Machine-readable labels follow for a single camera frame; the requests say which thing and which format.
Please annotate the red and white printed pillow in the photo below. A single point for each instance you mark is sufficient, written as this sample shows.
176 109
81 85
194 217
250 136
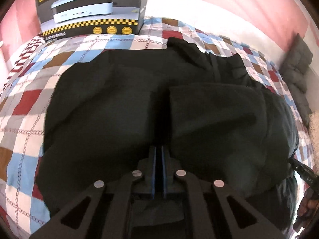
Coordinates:
23 57

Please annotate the dark appliance box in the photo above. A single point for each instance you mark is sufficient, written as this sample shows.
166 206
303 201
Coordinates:
94 7

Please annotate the checkered bed sheet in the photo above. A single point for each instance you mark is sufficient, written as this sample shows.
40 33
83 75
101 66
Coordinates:
25 129

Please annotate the grey quilted cushion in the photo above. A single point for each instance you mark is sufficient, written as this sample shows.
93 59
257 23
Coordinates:
296 67

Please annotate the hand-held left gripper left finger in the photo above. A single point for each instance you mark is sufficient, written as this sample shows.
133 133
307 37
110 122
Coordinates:
153 171

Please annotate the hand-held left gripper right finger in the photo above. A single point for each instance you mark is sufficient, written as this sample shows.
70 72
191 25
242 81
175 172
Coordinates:
164 171

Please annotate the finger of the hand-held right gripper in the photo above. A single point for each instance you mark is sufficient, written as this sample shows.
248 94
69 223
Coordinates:
302 170

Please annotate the person's right hand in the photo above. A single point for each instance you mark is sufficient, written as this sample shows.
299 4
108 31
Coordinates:
307 205

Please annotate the white fluffy cloth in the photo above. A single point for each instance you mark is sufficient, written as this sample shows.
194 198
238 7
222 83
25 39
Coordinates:
314 125

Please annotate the black garment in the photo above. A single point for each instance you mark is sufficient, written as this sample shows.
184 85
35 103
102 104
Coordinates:
104 99

